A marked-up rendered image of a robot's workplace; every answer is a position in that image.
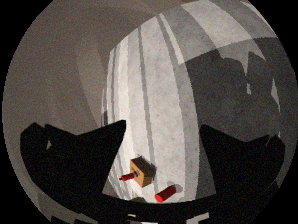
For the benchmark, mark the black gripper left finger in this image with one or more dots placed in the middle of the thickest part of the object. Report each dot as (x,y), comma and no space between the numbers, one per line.
(93,152)

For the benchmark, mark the brown wooden block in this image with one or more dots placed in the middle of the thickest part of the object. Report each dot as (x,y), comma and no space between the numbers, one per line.
(143,170)

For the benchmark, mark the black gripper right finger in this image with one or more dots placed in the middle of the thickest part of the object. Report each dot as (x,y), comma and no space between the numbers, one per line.
(227,156)

